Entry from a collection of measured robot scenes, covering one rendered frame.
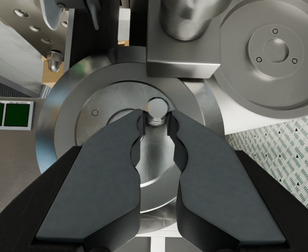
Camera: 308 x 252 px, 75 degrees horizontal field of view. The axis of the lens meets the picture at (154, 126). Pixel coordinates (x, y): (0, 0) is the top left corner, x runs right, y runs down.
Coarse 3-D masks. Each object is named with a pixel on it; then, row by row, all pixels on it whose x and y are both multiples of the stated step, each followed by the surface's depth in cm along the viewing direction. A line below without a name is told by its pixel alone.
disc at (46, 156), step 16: (112, 48) 17; (128, 48) 17; (144, 48) 17; (80, 64) 16; (96, 64) 16; (64, 80) 16; (192, 80) 16; (48, 96) 16; (64, 96) 16; (208, 96) 16; (48, 112) 16; (208, 112) 16; (48, 128) 16; (48, 144) 15; (48, 160) 15; (160, 208) 15; (144, 224) 15; (160, 224) 15
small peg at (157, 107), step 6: (156, 96) 11; (150, 102) 11; (156, 102) 11; (162, 102) 11; (150, 108) 11; (156, 108) 11; (162, 108) 11; (168, 108) 11; (150, 114) 11; (156, 114) 11; (162, 114) 11; (150, 120) 12; (156, 120) 11; (162, 120) 12; (156, 126) 14
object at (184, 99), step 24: (96, 72) 16; (120, 72) 16; (144, 72) 16; (72, 96) 15; (168, 96) 16; (192, 96) 16; (72, 120) 15; (72, 144) 15; (144, 192) 15; (168, 192) 15
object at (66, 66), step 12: (72, 12) 19; (84, 12) 22; (108, 12) 33; (72, 24) 19; (84, 24) 22; (108, 24) 34; (72, 36) 19; (84, 36) 22; (96, 36) 27; (108, 36) 34; (72, 48) 19; (84, 48) 22; (96, 48) 27; (72, 60) 19
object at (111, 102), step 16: (128, 80) 14; (96, 96) 14; (112, 96) 14; (128, 96) 14; (144, 96) 14; (160, 96) 14; (80, 112) 14; (96, 112) 14; (112, 112) 14; (128, 112) 14; (80, 128) 14; (96, 128) 14; (160, 128) 14; (80, 144) 14; (144, 144) 14; (160, 144) 14; (144, 160) 14; (160, 160) 14; (144, 176) 13; (160, 176) 14
